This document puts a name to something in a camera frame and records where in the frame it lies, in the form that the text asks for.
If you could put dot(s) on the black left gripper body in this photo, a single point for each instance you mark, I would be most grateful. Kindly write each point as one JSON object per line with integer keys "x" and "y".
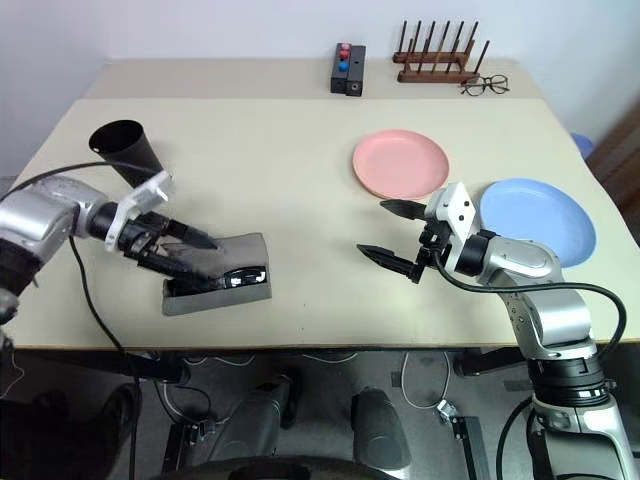
{"x": 142, "y": 235}

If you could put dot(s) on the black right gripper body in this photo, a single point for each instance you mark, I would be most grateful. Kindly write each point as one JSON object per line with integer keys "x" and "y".
{"x": 432, "y": 240}

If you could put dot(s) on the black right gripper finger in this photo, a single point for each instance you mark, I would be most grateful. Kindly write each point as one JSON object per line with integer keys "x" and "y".
{"x": 395, "y": 262}
{"x": 407, "y": 210}

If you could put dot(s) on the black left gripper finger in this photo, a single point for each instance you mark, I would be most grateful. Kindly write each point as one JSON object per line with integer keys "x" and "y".
{"x": 175, "y": 266}
{"x": 192, "y": 236}

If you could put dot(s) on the grey glasses case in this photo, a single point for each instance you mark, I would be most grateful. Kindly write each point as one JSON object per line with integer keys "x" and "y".
{"x": 245, "y": 247}

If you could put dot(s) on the black sunglasses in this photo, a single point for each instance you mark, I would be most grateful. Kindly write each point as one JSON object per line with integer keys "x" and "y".
{"x": 245, "y": 277}

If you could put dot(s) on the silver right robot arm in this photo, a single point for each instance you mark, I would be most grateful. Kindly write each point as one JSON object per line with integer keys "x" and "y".
{"x": 545, "y": 300}

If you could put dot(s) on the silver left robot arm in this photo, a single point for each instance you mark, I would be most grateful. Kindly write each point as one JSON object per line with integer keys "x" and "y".
{"x": 35, "y": 220}

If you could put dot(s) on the pink plate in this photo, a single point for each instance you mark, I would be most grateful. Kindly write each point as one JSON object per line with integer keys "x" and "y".
{"x": 400, "y": 162}

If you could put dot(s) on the black plastic cup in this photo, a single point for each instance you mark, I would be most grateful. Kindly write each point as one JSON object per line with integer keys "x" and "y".
{"x": 130, "y": 147}

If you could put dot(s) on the blue plate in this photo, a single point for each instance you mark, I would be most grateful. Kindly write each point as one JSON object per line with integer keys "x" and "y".
{"x": 540, "y": 215}

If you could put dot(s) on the wooden peg rack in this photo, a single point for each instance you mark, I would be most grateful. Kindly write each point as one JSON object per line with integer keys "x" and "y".
{"x": 430, "y": 76}

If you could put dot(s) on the dark-rimmed clear eyeglasses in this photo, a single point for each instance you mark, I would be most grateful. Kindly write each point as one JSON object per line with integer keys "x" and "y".
{"x": 484, "y": 85}

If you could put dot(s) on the black box with coloured buttons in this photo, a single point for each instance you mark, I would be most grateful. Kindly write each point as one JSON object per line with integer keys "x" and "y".
{"x": 339, "y": 80}

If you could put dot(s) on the metal caster wheel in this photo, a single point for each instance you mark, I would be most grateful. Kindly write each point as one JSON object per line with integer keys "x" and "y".
{"x": 448, "y": 411}

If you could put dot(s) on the dark rounded shape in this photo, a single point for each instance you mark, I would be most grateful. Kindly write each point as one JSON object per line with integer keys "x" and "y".
{"x": 380, "y": 430}

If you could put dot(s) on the blue plastic bin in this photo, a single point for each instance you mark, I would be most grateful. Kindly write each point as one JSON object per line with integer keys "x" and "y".
{"x": 582, "y": 144}

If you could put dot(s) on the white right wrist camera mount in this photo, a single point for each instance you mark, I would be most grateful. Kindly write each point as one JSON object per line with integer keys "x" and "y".
{"x": 455, "y": 205}

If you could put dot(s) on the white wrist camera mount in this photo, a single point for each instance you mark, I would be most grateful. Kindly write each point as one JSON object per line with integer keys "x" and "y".
{"x": 145, "y": 192}
{"x": 455, "y": 205}

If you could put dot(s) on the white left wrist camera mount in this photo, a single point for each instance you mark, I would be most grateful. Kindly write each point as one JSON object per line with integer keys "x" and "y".
{"x": 145, "y": 192}

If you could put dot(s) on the black table frame bar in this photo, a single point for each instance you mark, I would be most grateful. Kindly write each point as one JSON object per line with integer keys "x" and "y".
{"x": 490, "y": 361}

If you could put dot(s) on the black metal bracket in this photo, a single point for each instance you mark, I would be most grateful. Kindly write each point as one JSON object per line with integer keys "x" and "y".
{"x": 472, "y": 445}

